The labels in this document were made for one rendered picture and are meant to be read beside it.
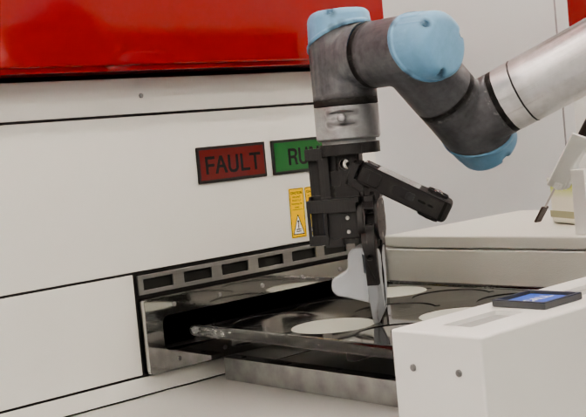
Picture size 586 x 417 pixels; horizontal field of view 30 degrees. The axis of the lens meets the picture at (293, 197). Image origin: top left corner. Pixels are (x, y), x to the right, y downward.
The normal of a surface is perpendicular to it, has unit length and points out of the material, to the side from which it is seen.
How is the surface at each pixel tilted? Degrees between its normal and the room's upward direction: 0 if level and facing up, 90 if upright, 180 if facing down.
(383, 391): 90
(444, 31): 90
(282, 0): 90
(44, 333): 90
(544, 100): 127
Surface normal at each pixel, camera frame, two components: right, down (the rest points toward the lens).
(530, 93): -0.29, 0.37
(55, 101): 0.66, -0.03
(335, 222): -0.21, 0.07
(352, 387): -0.74, 0.11
